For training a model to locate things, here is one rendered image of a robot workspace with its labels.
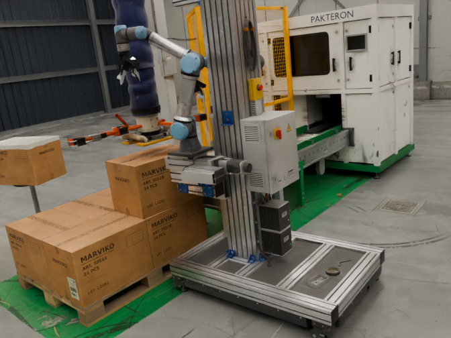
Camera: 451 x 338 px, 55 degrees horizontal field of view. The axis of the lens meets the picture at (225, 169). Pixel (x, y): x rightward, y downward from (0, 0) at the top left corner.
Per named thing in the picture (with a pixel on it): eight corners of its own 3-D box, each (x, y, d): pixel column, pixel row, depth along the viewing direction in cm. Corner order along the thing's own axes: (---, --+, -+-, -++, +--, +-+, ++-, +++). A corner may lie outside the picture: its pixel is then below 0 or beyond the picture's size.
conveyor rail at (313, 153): (345, 145, 524) (345, 129, 519) (349, 145, 520) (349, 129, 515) (220, 208, 359) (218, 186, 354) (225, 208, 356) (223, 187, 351)
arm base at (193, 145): (206, 147, 293) (204, 133, 291) (190, 153, 282) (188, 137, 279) (189, 146, 303) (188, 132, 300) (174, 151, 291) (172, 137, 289)
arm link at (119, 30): (123, 24, 260) (111, 26, 262) (127, 43, 263) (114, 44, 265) (129, 25, 268) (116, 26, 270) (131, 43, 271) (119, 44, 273)
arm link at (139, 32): (147, 25, 269) (131, 27, 271) (141, 25, 258) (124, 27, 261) (149, 38, 271) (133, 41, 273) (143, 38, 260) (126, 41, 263)
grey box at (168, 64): (174, 74, 471) (171, 45, 463) (178, 74, 468) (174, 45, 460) (161, 76, 457) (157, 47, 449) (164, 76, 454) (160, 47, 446)
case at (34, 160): (67, 173, 446) (58, 135, 435) (37, 186, 410) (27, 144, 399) (23, 173, 469) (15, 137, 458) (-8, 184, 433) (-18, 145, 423)
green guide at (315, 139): (338, 132, 525) (338, 125, 523) (346, 133, 519) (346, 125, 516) (261, 167, 411) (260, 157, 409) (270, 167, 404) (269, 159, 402)
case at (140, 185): (172, 188, 381) (166, 143, 371) (203, 194, 354) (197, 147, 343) (113, 209, 341) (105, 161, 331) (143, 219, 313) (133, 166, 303)
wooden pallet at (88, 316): (137, 232, 435) (135, 218, 431) (210, 253, 370) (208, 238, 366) (20, 287, 349) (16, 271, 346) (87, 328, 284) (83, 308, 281)
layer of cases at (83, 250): (135, 218, 431) (129, 180, 420) (208, 238, 366) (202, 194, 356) (16, 271, 346) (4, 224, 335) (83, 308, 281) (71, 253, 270)
